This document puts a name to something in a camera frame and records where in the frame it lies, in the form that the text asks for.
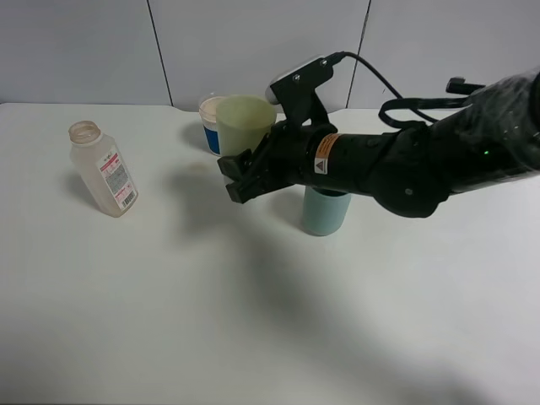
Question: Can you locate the pale green plastic cup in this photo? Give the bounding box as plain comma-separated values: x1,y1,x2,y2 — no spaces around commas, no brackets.
216,95,277,156

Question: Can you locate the blue sleeved paper cup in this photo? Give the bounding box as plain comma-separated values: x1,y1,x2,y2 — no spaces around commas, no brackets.
199,93,224,155

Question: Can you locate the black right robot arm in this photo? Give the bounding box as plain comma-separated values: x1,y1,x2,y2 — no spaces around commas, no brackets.
218,70,539,218

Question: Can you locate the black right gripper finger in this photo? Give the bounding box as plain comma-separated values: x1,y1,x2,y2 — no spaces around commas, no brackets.
225,175,273,203
217,148,257,182

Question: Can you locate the teal plastic cup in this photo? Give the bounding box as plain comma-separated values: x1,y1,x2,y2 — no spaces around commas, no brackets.
301,186,351,236

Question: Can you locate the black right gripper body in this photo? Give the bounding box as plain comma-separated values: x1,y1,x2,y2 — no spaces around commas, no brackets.
248,121,340,198

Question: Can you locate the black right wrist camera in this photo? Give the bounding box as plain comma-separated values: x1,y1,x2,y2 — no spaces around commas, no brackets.
265,52,344,127

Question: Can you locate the clear plastic drink bottle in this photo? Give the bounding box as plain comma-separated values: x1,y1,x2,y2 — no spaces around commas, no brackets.
68,121,138,218

